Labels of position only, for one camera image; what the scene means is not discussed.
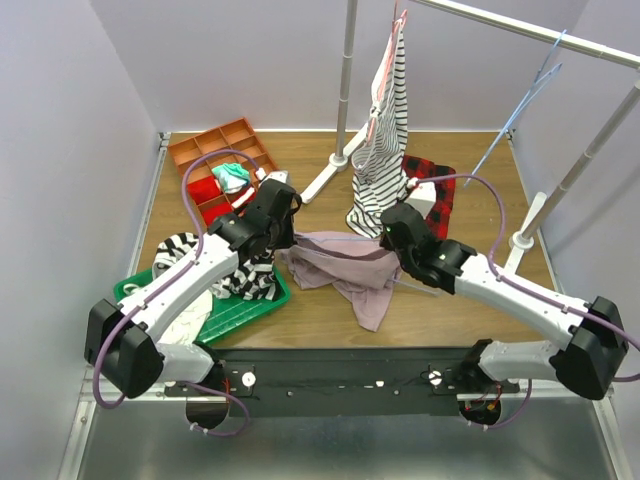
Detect light blue hanger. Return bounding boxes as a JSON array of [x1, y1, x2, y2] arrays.
[[471, 29, 567, 175], [289, 231, 439, 297]]

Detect mauve pink tank top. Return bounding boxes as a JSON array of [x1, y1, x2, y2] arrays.
[[280, 231, 402, 332]]

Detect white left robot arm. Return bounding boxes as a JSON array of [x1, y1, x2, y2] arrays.
[[84, 179, 301, 408]]

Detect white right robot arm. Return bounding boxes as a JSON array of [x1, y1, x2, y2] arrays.
[[380, 203, 629, 400]]

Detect red white striped sock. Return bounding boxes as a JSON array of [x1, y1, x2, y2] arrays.
[[229, 186, 256, 210]]

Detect black white striped garment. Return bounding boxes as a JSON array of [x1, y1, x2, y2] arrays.
[[151, 232, 281, 301]]

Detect white striped hanging shirt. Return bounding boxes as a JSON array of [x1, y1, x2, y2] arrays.
[[346, 43, 408, 238]]

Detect teal and white sock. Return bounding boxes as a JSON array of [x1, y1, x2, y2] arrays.
[[212, 163, 250, 194]]

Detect red sock lower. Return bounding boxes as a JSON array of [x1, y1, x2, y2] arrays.
[[198, 195, 233, 226]]

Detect red black plaid shirt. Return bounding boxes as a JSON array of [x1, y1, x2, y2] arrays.
[[402, 154, 456, 240]]

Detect brown compartment organizer tray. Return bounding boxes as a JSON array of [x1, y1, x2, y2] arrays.
[[168, 118, 279, 218]]

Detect red sock upper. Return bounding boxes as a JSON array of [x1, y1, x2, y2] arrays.
[[187, 175, 221, 205]]

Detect green plastic laundry basket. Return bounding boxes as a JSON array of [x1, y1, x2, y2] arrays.
[[112, 264, 292, 346]]

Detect white clothes rack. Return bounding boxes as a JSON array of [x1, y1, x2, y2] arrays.
[[302, 1, 639, 274]]

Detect white garment in basket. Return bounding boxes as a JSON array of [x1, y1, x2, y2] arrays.
[[121, 282, 213, 347]]

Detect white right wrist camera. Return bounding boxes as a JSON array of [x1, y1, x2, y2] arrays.
[[404, 178, 437, 218]]

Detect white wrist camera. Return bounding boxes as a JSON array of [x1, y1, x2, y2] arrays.
[[260, 170, 291, 185], [404, 178, 437, 218]]

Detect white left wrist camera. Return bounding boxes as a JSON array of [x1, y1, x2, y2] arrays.
[[260, 170, 291, 185]]

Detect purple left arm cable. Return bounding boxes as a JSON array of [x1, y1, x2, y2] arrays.
[[92, 148, 266, 409]]

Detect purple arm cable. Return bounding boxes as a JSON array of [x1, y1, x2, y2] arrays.
[[92, 148, 266, 409], [407, 172, 640, 383]]

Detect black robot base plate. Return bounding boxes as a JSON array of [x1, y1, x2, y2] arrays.
[[165, 347, 520, 428]]

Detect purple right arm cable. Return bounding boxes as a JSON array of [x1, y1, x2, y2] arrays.
[[407, 172, 640, 383]]

